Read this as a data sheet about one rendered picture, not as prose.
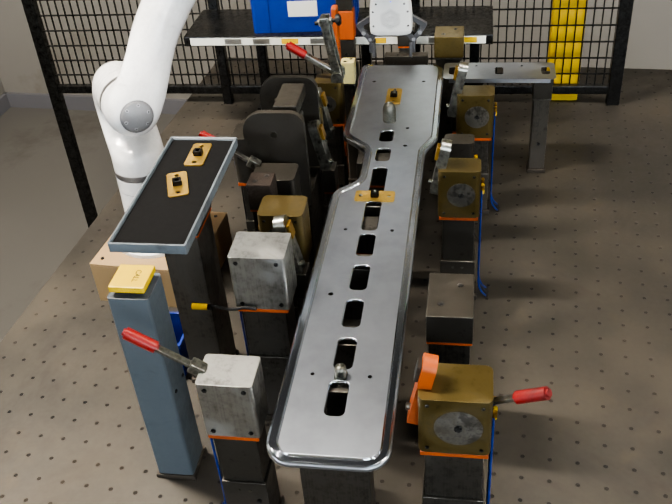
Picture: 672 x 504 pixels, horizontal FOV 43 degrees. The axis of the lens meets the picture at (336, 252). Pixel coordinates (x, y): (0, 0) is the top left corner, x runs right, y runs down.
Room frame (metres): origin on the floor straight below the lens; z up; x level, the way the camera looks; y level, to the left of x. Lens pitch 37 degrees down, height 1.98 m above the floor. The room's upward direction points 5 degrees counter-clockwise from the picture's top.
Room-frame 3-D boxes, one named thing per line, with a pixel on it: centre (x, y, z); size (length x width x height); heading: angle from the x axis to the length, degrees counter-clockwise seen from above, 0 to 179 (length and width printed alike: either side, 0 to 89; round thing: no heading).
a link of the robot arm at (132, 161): (1.74, 0.44, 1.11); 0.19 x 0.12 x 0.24; 22
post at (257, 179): (1.45, 0.14, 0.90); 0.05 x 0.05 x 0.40; 79
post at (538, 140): (2.04, -0.58, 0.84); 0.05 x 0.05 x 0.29; 79
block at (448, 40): (2.20, -0.36, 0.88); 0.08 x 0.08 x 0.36; 79
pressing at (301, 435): (1.48, -0.10, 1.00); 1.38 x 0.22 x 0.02; 169
